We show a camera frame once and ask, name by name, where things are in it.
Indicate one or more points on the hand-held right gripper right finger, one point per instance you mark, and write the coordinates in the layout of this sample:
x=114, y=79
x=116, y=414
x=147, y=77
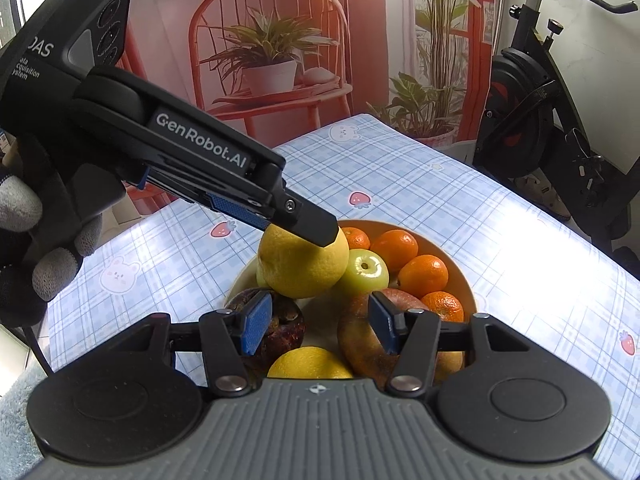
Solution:
x=384, y=322

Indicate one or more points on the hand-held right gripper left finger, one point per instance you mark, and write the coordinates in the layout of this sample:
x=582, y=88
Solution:
x=256, y=322

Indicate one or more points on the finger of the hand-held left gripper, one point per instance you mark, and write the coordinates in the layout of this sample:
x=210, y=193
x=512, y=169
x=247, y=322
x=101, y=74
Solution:
x=310, y=222
x=235, y=210

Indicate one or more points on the dark purple mangosteen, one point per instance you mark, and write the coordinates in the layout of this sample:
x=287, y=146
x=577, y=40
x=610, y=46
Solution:
x=287, y=325

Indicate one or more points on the red apple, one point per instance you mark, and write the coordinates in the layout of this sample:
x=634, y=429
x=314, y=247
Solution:
x=360, y=345

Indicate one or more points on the yellow lemon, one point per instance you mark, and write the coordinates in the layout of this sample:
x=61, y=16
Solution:
x=300, y=270
x=310, y=362

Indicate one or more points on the orange tangerine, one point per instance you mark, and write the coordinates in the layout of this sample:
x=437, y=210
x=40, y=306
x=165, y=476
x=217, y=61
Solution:
x=422, y=276
x=356, y=239
x=395, y=250
x=443, y=306

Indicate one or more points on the green apple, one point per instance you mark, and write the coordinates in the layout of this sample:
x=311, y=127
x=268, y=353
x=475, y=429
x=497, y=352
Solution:
x=365, y=275

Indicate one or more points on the beige round plate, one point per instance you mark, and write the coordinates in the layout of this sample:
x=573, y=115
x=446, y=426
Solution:
x=459, y=276

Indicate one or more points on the person's left hand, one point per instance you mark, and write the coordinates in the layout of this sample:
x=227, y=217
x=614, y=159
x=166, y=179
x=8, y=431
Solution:
x=40, y=220

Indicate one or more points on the blue plaid tablecloth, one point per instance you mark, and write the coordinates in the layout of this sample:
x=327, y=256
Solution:
x=425, y=185

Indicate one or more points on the beige sneakers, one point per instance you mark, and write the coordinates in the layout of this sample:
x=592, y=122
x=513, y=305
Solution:
x=550, y=200

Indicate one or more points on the black exercise bike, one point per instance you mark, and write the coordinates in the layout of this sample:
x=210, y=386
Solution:
x=525, y=125

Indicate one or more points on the black shoes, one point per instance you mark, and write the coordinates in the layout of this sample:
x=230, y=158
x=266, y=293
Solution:
x=627, y=260

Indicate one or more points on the light blue fluffy rug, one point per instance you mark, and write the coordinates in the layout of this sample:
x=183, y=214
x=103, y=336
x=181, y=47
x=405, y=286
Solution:
x=15, y=410

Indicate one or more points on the printed wall backdrop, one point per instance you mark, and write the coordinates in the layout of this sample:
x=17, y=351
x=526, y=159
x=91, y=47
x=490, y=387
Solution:
x=325, y=10

